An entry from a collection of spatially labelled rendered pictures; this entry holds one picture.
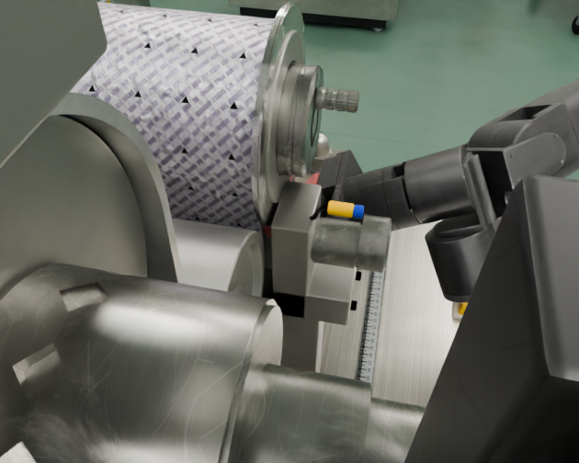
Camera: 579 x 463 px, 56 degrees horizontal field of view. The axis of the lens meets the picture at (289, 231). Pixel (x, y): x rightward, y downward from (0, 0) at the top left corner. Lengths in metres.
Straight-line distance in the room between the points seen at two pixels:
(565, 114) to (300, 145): 0.25
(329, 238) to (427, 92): 2.49
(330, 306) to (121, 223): 0.26
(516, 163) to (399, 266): 0.32
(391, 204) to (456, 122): 2.21
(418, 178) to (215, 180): 0.18
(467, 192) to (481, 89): 2.50
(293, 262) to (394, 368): 0.31
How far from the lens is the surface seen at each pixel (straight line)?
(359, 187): 0.48
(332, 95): 0.36
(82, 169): 0.16
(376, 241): 0.37
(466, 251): 0.47
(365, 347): 0.67
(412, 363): 0.67
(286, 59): 0.35
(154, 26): 0.36
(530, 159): 0.48
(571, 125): 0.51
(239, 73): 0.33
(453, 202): 0.46
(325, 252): 0.38
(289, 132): 0.34
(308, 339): 0.47
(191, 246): 0.32
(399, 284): 0.73
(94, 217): 0.17
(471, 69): 3.10
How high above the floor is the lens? 1.47
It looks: 46 degrees down
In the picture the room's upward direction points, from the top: straight up
